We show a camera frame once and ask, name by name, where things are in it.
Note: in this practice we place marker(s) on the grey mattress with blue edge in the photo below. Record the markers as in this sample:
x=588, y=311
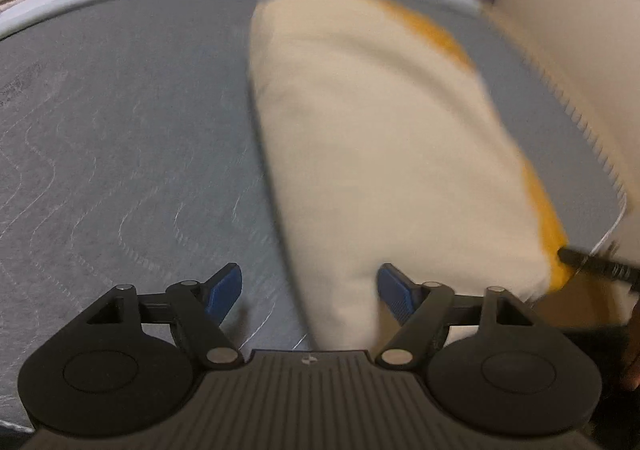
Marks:
x=125, y=130

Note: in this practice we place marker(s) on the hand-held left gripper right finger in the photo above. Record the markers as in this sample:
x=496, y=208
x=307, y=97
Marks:
x=395, y=287

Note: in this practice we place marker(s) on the cream and yellow garment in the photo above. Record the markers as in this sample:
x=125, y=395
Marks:
x=375, y=155

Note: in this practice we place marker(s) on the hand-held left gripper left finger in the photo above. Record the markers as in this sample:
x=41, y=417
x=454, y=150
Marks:
x=223, y=287

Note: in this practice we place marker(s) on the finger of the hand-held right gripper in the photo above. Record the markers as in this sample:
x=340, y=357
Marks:
x=600, y=266

